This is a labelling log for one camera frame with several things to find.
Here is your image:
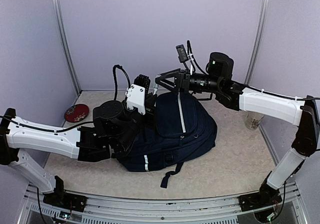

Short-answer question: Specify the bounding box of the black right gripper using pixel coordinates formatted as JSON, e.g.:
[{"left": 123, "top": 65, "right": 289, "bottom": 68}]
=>
[{"left": 155, "top": 67, "right": 222, "bottom": 95}]

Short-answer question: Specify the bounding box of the navy blue student backpack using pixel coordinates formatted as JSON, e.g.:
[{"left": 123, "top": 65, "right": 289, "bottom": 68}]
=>
[{"left": 116, "top": 92, "right": 218, "bottom": 188}]

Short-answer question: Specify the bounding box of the clear ballpoint pen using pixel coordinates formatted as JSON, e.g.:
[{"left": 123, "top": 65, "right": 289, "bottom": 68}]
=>
[{"left": 152, "top": 83, "right": 159, "bottom": 96}]

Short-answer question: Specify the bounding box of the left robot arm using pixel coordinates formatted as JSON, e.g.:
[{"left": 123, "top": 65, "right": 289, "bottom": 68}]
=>
[{"left": 0, "top": 100, "right": 146, "bottom": 207}]

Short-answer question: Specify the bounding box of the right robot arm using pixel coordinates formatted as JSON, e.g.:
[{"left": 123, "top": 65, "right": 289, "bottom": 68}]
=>
[{"left": 155, "top": 52, "right": 320, "bottom": 206}]

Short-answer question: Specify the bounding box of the red floral bowl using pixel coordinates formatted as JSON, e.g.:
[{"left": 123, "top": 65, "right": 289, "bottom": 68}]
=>
[{"left": 64, "top": 104, "right": 90, "bottom": 123}]

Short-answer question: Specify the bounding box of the floral ceramic mug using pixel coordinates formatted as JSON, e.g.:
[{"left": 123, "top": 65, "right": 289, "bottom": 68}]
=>
[{"left": 244, "top": 111, "right": 264, "bottom": 130}]

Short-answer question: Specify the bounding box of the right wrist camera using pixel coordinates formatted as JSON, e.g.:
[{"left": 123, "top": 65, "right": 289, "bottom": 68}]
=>
[{"left": 176, "top": 44, "right": 189, "bottom": 63}]

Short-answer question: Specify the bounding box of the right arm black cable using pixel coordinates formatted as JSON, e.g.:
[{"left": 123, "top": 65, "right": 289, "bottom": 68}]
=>
[{"left": 186, "top": 40, "right": 208, "bottom": 75}]

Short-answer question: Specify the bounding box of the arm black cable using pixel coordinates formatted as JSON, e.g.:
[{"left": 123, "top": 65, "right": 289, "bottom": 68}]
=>
[
  {"left": 112, "top": 64, "right": 132, "bottom": 101},
  {"left": 186, "top": 40, "right": 208, "bottom": 75}
]

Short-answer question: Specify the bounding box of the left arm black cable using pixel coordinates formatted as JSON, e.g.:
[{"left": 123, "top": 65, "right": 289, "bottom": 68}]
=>
[{"left": 112, "top": 64, "right": 132, "bottom": 101}]

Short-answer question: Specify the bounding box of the aluminium corner post right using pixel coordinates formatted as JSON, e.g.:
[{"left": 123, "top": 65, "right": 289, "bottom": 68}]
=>
[{"left": 244, "top": 0, "right": 270, "bottom": 85}]

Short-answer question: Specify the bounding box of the aluminium corner post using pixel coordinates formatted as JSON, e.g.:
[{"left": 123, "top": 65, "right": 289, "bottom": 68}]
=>
[
  {"left": 52, "top": 0, "right": 82, "bottom": 97},
  {"left": 244, "top": 0, "right": 270, "bottom": 85}
]

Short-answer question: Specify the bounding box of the aluminium corner post left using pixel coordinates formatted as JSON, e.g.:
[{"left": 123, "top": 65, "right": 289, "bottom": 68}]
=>
[{"left": 52, "top": 0, "right": 82, "bottom": 97}]

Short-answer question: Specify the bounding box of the aluminium front rail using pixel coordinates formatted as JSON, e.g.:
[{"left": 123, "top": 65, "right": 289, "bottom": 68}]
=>
[{"left": 15, "top": 183, "right": 310, "bottom": 224}]

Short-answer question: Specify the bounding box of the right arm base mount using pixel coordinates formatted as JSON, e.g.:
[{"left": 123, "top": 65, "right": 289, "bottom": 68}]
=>
[{"left": 238, "top": 181, "right": 283, "bottom": 212}]

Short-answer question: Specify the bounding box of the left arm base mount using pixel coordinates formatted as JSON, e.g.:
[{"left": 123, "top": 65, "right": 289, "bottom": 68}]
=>
[{"left": 43, "top": 176, "right": 87, "bottom": 213}]

